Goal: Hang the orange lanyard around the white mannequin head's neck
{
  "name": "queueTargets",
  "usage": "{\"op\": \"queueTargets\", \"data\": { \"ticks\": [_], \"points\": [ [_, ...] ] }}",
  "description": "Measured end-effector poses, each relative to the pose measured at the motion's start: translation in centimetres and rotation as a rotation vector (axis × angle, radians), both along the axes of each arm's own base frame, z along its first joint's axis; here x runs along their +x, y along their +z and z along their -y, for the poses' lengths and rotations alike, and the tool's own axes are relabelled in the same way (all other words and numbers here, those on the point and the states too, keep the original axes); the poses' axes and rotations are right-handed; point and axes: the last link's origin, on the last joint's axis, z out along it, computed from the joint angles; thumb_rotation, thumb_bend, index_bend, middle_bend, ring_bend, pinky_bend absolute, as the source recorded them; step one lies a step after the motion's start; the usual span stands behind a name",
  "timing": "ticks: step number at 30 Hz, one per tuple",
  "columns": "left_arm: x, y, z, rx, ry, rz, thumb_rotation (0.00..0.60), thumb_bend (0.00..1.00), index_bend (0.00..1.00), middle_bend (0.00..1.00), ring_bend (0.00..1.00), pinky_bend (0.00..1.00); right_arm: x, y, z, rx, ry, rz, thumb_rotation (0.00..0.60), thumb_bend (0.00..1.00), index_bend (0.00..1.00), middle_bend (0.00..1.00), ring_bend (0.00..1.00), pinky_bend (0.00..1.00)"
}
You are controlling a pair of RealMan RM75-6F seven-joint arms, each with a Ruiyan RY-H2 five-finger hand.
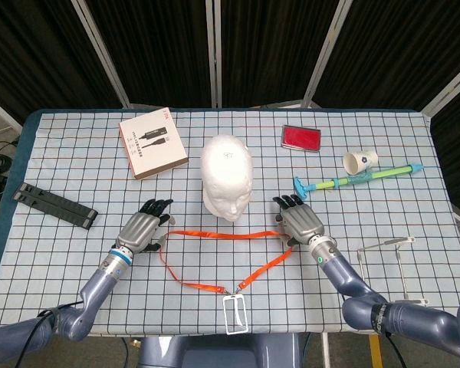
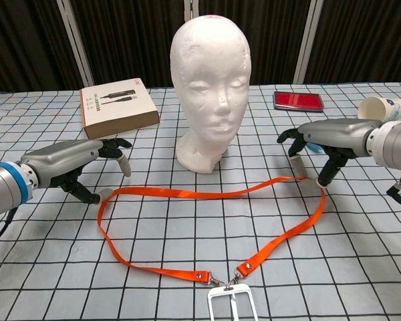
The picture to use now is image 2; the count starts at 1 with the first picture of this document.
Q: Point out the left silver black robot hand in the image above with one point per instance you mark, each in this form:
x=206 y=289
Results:
x=60 y=158

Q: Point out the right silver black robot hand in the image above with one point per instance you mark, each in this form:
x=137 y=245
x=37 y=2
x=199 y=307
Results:
x=341 y=135

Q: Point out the white clear badge holder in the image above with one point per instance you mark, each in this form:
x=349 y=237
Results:
x=220 y=291

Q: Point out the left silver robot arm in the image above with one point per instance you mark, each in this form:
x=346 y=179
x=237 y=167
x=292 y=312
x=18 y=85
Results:
x=3 y=190

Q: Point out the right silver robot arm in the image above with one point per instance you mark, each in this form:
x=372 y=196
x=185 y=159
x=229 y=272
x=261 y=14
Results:
x=394 y=143

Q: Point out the white foam mannequin head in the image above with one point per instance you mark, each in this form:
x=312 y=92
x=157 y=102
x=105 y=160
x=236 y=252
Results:
x=210 y=67

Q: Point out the blue green toy water gun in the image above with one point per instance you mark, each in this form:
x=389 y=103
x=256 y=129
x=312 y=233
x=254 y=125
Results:
x=315 y=148

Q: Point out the white paper cup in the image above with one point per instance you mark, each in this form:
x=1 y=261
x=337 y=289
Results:
x=374 y=108

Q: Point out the red ink pad case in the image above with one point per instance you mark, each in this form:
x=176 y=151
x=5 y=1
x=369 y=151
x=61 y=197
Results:
x=297 y=100

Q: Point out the blue checkered tablecloth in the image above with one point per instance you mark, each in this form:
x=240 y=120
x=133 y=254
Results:
x=153 y=234

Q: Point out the black folding screen grey frame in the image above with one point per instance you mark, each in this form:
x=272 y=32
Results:
x=137 y=40

